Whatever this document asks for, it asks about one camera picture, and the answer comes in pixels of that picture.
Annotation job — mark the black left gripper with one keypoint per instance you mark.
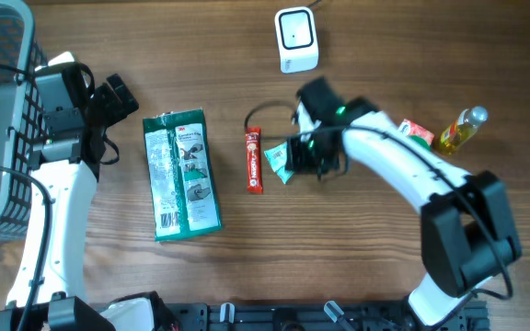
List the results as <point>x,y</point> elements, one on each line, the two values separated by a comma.
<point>119,106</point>

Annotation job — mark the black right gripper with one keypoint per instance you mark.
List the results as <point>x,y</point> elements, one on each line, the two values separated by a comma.
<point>299,154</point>

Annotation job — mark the teal wet wipes pack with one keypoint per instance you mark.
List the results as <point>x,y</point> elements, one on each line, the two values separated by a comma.
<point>277,158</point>

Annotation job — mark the red coffee stick sachet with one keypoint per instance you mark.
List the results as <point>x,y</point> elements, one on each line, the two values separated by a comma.
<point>252,136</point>

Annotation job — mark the red white tissue box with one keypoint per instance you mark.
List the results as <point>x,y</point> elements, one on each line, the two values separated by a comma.
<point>408,127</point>

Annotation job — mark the green gloves package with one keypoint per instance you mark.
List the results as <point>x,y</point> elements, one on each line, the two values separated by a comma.
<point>183,192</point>

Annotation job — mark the yellow dish soap bottle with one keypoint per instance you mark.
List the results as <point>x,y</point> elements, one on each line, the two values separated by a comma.
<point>461,130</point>

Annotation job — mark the green lidded small jar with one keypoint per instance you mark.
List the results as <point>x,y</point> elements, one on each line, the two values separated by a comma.
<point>420,141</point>

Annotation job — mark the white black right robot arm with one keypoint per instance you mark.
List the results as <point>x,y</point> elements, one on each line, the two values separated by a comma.
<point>468,234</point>

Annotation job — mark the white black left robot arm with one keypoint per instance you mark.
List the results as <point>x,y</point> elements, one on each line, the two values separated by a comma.
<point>63,174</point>

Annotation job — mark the white barcode scanner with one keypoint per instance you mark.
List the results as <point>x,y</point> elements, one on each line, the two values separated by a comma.
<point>296,36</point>

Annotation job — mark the dark grey plastic shopping basket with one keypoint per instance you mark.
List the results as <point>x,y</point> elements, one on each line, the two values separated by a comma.
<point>20,114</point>

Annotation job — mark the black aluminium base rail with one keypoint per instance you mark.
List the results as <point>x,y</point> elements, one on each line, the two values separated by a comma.
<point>366,316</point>

